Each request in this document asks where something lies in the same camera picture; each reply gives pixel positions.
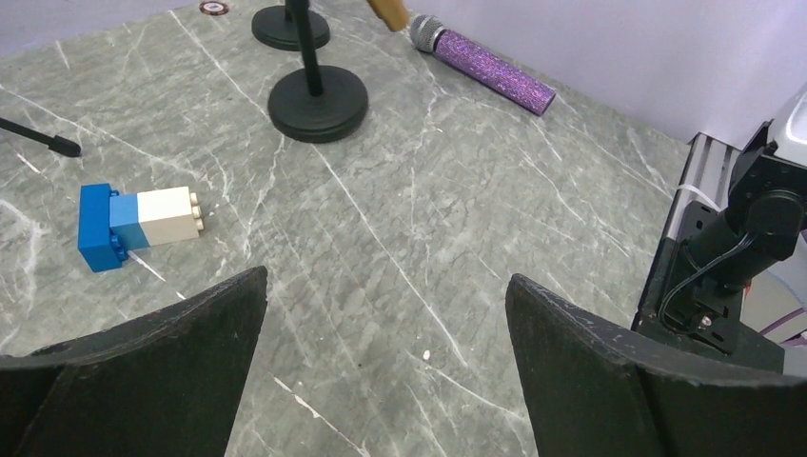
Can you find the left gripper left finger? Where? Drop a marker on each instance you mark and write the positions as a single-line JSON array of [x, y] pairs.
[[168, 383]]

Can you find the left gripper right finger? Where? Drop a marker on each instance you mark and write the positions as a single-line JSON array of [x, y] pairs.
[[593, 388]]

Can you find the black tripod shock mount stand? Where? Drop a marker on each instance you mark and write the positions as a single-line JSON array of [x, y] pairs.
[[55, 143]]

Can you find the black round mic stand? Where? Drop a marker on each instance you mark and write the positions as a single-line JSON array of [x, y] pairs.
[[316, 104], [275, 27]]

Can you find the purple glitter microphone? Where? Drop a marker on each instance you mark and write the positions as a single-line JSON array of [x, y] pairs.
[[429, 35]]

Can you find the gold microphone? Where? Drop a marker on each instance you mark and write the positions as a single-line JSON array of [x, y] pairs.
[[393, 13]]

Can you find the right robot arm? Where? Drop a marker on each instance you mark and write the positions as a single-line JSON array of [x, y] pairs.
[[719, 250]]

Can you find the blue and white toy block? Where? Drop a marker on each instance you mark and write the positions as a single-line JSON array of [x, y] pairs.
[[112, 224]]

